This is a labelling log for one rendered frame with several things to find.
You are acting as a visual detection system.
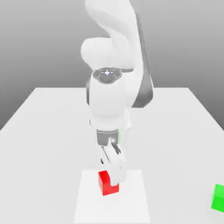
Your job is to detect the small green cube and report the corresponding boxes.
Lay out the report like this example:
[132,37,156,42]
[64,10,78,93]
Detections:
[211,183,224,214]

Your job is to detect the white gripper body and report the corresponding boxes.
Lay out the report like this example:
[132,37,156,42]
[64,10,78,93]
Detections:
[100,146,127,182]

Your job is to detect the small red cube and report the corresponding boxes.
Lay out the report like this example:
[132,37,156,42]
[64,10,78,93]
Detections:
[98,170,120,196]

